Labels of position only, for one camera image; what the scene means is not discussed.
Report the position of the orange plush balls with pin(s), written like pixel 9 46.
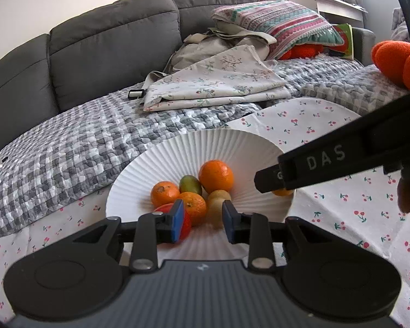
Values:
pixel 393 59

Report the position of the striped pink green pillow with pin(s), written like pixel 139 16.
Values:
pixel 283 20

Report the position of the beige fabric bag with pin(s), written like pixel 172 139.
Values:
pixel 198 49

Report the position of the white ribbed plate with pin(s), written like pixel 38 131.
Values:
pixel 232 150

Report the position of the white shelf unit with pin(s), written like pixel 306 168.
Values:
pixel 331 3

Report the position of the dark grey sofa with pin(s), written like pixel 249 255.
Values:
pixel 106 41

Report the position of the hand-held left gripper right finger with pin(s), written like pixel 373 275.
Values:
pixel 228 222

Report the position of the brown kiwi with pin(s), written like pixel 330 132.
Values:
pixel 219 195
pixel 214 216

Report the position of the orange plush toy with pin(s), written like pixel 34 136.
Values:
pixel 302 51

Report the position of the yellow orange small fruit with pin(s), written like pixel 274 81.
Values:
pixel 283 192

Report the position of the green fruit with reddish side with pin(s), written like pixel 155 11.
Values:
pixel 190 184

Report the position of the cherry print white cloth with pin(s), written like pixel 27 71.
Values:
pixel 328 218

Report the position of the large orange mandarin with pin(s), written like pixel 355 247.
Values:
pixel 216 176

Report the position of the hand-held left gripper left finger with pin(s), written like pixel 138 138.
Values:
pixel 177 222

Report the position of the red tomato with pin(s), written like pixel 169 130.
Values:
pixel 188 227

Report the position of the folded floral cloth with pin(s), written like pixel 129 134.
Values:
pixel 218 78

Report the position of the grey white checked blanket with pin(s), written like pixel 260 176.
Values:
pixel 71 143

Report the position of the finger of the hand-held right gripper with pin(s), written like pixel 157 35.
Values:
pixel 268 179

